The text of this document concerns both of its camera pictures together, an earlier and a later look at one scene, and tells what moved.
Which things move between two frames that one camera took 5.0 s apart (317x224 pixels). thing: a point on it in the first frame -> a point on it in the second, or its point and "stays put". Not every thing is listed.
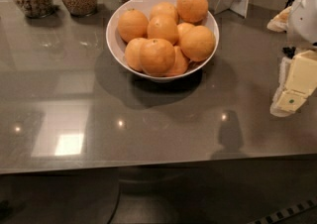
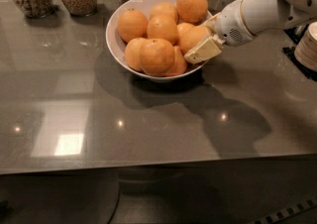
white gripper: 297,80 -> 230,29
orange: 133,54 stays put
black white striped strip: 285,212 stays put
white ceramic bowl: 144,2 stays put
